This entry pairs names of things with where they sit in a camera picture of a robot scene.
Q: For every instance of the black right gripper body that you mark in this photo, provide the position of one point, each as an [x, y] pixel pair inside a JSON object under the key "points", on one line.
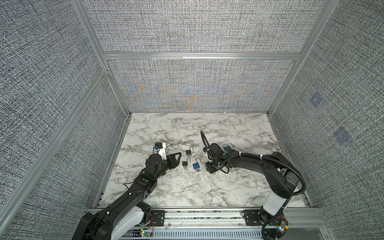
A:
{"points": [[212, 166]]}

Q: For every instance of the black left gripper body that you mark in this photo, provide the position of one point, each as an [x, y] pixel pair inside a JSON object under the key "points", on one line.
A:
{"points": [[171, 162]]}

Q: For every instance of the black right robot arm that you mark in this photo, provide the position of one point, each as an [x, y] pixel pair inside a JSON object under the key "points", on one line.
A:
{"points": [[283, 178]]}

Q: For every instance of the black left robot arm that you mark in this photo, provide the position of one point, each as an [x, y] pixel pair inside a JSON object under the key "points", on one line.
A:
{"points": [[128, 210]]}

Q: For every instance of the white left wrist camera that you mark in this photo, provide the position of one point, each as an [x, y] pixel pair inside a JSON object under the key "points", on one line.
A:
{"points": [[159, 148]]}

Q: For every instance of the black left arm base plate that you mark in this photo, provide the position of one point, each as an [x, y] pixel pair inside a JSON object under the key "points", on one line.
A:
{"points": [[153, 218]]}

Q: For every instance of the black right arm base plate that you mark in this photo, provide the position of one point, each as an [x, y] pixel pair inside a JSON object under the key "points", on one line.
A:
{"points": [[254, 218]]}

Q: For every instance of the aluminium front frame rail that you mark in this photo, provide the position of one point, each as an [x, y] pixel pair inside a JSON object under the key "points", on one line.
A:
{"points": [[205, 223]]}

